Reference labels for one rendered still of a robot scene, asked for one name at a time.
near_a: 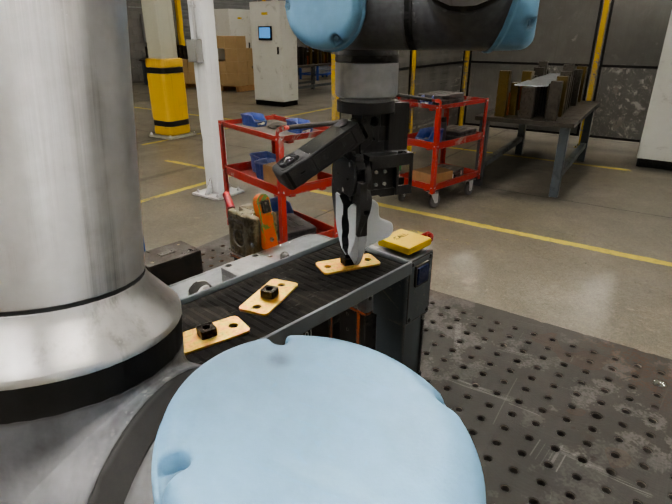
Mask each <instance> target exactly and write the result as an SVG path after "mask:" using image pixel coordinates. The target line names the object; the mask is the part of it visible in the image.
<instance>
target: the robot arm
mask: <svg viewBox="0 0 672 504"><path fill-rule="evenodd" d="M539 2H540V0H286V1H285V8H286V15H287V19H288V22H289V25H290V27H291V29H292V31H293V33H294V34H295V35H296V37H297V38H298V39H299V40H300V41H301V42H302V43H304V44H305V45H307V46H309V47H311V48H314V49H317V50H321V51H324V52H330V53H331V52H335V61H336V62H335V95H336V96H337V97H339V99H337V111H338V112H341V113H346V114H352V118H351V120H348V119H344V118H343V119H341V120H340V121H338V122H337V123H335V124H334V125H332V126H331V127H329V128H328V129H326V130H325V131H323V132H322V133H320V134H319V135H317V136H316V137H315V138H313V139H312V140H310V141H309V142H307V143H306V144H304V145H303V146H301V147H300V148H298V149H297V150H295V151H294V152H292V153H290V154H288V155H286V156H285V157H283V158H282V159H281V160H279V161H278V163H276V164H275V165H273V167H272V170H273V172H274V174H275V176H276V177H277V179H278V181H279V182H280V183H281V184H282V185H284V186H285V187H287V188H288V189H290V190H295V189H296V188H298V187H299V186H301V185H303V184H304V183H306V182H307V181H308V180H309V179H311V178H312V177H313V176H315V175H316V174H318V173H319V172H321V171H322V170H324V169H325V168H326V167H328V166H329V165H331V164H332V163H333V164H332V176H333V177H332V200H333V208H334V216H335V219H336V226H337V231H338V236H339V240H340V244H341V248H342V249H343V251H344V253H345V255H346V254H349V256H350V258H351V259H352V261H353V263H354V264H355V265H359V264H360V262H361V260H362V257H363V254H364V250H365V248H366V247H368V246H370V245H372V244H374V243H376V242H379V241H381V240H383V239H386V238H388V237H389V236H390V235H391V234H392V232H393V224H392V223H391V222H390V221H387V220H385V219H382V218H380V216H379V206H378V203H377V202H376V201H375V200H373V199H372V196H376V195H378V196H380V197H383V196H391V195H394V194H395V195H399V194H407V193H411V188H412V171H413V155H414V153H412V152H410V151H408V150H407V138H408V120H409V102H407V101H405V102H400V100H398V99H392V98H395V97H396V96H397V93H398V71H399V62H398V61H399V50H410V51H411V50H457V51H482V52H483V53H491V52H492V51H506V50H522V49H525V48H526V47H528V46H529V45H530V44H531V43H532V41H533V39H534V36H535V30H536V23H537V16H538V9H539ZM401 165H409V177H408V184H407V185H403V184H404V177H402V176H400V175H399V171H401ZM0 504H486V492H485V483H484V476H483V472H482V467H481V463H480V460H479V457H478V454H477V451H476V448H475V446H474V444H473V441H472V439H471V437H470V435H469V433H468V431H467V429H466V427H465V426H464V424H463V423H462V421H461V419H460V418H459V416H458V415H457V414H456V413H455V412H453V411H452V410H451V409H449V408H448V407H446V405H445V404H444V401H443V399H442V396H441V395H440V393H439V392H438V391H437V390H436V389H435V388H434V387H433V386H432V385H430V384H429V383H428V382H427V381H426V380H425V379H423V378H422V377H421V376H419V375H418V374H417V373H415V372H414V371H413V370H411V369H410V368H408V367H406V366H405V365H403V364H402V363H400V362H398V361H396V360H395V359H393V358H391V357H389V356H387V355H385V354H382V353H380V352H378V351H375V350H373V349H370V348H368V347H365V346H362V345H359V344H355V343H352V342H348V341H344V340H339V339H334V338H328V337H320V336H305V335H291V336H288V337H287V338H286V341H285V345H276V344H273V343H272V342H271V341H270V340H268V339H266V338H265V339H260V340H255V341H251V342H248V343H244V344H241V345H239V346H236V347H233V348H231V349H229V350H226V351H224V352H222V353H220V354H218V355H217V356H215V357H213V358H212V359H210V360H209V361H207V362H206V363H204V364H203V365H200V364H196V363H193V362H189V361H188V360H187V359H186V357H185V355H184V344H183V329H182V307H181V301H180V298H179V296H178V295H177V293H176V292H175V291H174V290H173V289H171V288H170V287H169V286H168V285H166V284H165V283H164V282H162V281H161V280H160V279H158V278H157V277H156V276H154V275H153V274H152V273H150V272H149V271H148V270H147V269H146V267H145V258H144V243H143V229H142V215H141V201H140V187H139V173H138V159H137V145H136V131H135V116H134V102H133V88H132V74H131V60H130V46H129V32H128V18H127V4H126V0H0Z"/></svg>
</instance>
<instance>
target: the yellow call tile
mask: <svg viewBox="0 0 672 504"><path fill-rule="evenodd" d="M430 244H431V238H430V237H427V236H423V235H420V234H417V233H413V232H410V231H407V230H403V229H399V230H397V231H395V232H392V234H391V235H390V236H389V237H388V238H386V239H383V240H381V241H379V242H378V245H380V246H383V247H386V248H389V249H392V250H395V251H398V252H401V253H404V254H407V255H410V254H412V253H414V252H416V251H418V250H420V249H422V248H424V247H426V246H428V245H430Z"/></svg>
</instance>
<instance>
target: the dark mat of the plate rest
mask: <svg viewBox="0 0 672 504"><path fill-rule="evenodd" d="M364 254H371V255H372V256H374V257H375V258H376V259H377V260H378V261H380V265H379V266H375V267H369V268H364V269H358V270H353V271H347V272H342V273H336V274H331V275H324V274H323V273H322V272H321V271H320V270H319V269H318V268H317V267H316V263H317V262H320V261H326V260H332V259H338V258H340V256H341V255H345V253H344V251H343V249H342V248H341V244H340V242H337V243H334V244H332V245H329V246H327V247H324V248H322V249H319V250H317V251H314V252H312V253H309V254H307V255H305V256H302V257H300V258H297V259H295V260H292V261H290V262H287V263H285V264H282V265H280V266H277V267H275V268H272V269H270V270H268V271H265V272H263V273H260V274H258V275H255V276H253V277H250V278H248V279H245V280H243V281H240V282H238V283H236V284H233V285H231V286H228V287H226V288H223V289H221V290H218V291H216V292H213V293H211V294H208V295H206V296H203V297H201V298H198V299H196V300H193V301H191V302H189V303H186V304H184V305H181V307H182V329H183V332H185V331H188V330H191V329H194V328H196V326H197V325H200V324H203V323H206V322H209V321H211V322H212V323H213V322H216V321H219V320H222V319H225V318H228V317H231V316H237V317H239V318H240V319H241V320H242V321H243V322H244V323H245V324H246V325H247V326H248V327H249V328H250V332H249V333H247V334H245V335H242V336H239V337H236V338H233V339H230V340H228V341H225V342H222V343H219V344H216V345H213V346H211V347H208V348H205V349H202V350H199V351H196V352H194V353H191V354H188V355H185V357H186V359H187V360H188V361H189V362H193V363H196V364H200V365H203V364H204V363H206V362H207V361H209V360H210V359H212V358H213V357H215V356H217V355H218V354H220V353H222V352H224V351H226V350H229V349H231V348H233V347H236V346H239V345H241V344H244V343H248V342H251V341H255V340H258V339H260V338H262V337H264V336H266V335H268V334H270V333H272V332H274V331H276V330H278V329H280V328H282V327H284V326H285V325H287V324H289V323H291V322H293V321H295V320H297V319H299V318H301V317H303V316H305V315H307V314H309V313H311V312H313V311H315V310H317V309H319V308H320V307H322V306H324V305H326V304H328V303H330V302H332V301H334V300H336V299H338V298H340V297H342V296H344V295H346V294H348V293H350V292H352V291H354V290H355V289H357V288H359V287H361V286H363V285H365V284H367V283H369V282H371V281H373V280H375V279H377V278H379V277H381V276H383V275H385V274H387V273H389V272H390V271H392V270H394V269H396V268H398V267H400V266H402V265H404V264H401V263H399V262H396V261H393V260H390V259H387V258H384V257H382V256H379V255H376V254H373V253H370V252H368V251H365V250H364ZM272 279H280V280H285V281H290V282H295V283H297V284H298V287H297V288H296V289H295V290H294V291H293V292H292V293H291V294H290V295H289V296H288V297H287V298H286V299H285V300H284V301H282V302H281V303H280V304H279V305H278V306H277V307H276V308H275V309H274V310H273V311H272V312H271V313H270V314H269V315H267V316H259V315H255V314H250V313H246V312H242V311H240V310H239V306H240V305H242V304H243V303H244V302H245V301H246V300H248V299H249V298H250V297H251V296H252V295H253V294H255V293H256V292H257V291H258V290H259V289H261V288H262V287H263V286H264V285H265V284H266V283H268V282H269V281H270V280H272Z"/></svg>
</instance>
